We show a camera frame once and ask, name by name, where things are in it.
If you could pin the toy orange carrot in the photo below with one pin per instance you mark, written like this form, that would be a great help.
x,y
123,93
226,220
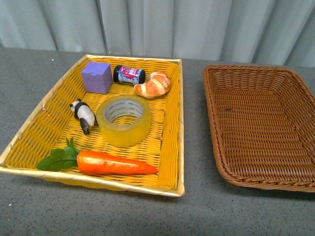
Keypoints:
x,y
92,162

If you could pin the yellowish packing tape roll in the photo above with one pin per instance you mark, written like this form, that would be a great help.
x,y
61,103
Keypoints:
x,y
124,135

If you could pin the toy panda figure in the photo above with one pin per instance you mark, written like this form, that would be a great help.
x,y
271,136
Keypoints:
x,y
83,112

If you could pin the yellow woven basket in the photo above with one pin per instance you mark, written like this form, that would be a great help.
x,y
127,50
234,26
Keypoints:
x,y
52,123

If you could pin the toy croissant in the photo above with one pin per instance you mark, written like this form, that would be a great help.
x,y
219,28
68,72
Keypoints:
x,y
157,85

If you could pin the grey-green curtain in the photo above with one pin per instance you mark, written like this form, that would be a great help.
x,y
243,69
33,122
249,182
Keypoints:
x,y
280,32

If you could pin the brown wicker basket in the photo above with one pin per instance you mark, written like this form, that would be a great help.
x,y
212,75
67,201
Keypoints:
x,y
262,122

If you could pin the small black labelled jar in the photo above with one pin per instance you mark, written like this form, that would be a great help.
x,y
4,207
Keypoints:
x,y
129,75

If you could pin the purple foam cube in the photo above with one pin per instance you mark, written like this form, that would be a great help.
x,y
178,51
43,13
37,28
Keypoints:
x,y
97,77

